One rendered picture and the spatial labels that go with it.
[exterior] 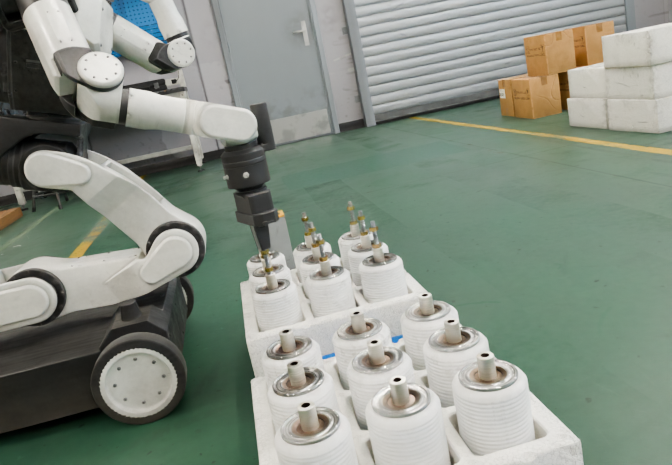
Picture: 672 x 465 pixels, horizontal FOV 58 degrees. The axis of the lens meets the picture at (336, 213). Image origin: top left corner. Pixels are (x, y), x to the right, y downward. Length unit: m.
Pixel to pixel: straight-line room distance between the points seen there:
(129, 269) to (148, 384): 0.29
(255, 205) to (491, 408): 0.63
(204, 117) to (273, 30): 5.24
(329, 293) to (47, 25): 0.74
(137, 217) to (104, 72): 0.48
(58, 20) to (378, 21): 5.42
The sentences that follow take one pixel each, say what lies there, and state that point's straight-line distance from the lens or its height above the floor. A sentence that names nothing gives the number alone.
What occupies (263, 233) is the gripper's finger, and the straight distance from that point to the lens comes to 1.25.
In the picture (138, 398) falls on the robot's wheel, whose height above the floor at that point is 0.06.
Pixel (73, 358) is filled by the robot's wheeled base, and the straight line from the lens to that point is 1.49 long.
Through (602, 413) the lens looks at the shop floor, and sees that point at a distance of 1.22.
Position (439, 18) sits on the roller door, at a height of 0.94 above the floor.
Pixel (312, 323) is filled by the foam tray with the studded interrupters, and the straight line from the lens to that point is 1.26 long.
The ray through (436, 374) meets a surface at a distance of 0.92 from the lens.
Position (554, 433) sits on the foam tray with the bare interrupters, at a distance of 0.85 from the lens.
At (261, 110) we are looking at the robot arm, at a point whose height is 0.61.
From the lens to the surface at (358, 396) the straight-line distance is 0.90.
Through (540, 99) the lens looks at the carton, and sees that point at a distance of 4.92.
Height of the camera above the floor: 0.67
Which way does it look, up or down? 13 degrees down
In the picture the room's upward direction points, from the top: 11 degrees counter-clockwise
